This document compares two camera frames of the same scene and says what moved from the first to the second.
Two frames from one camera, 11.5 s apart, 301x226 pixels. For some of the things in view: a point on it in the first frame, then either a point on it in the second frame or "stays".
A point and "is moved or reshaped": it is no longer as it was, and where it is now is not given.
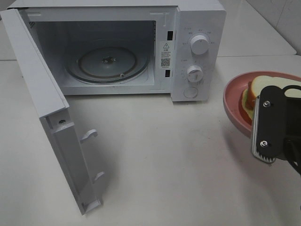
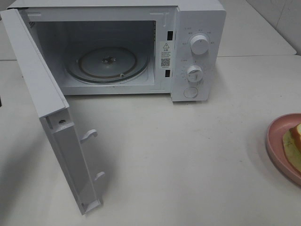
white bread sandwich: [248, 98] is moved or reshaped
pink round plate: [232, 90] -> [276, 131]
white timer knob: [195, 73] stays
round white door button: [190, 92] stays
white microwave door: [53, 110] stays
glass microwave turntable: [107, 64] stays
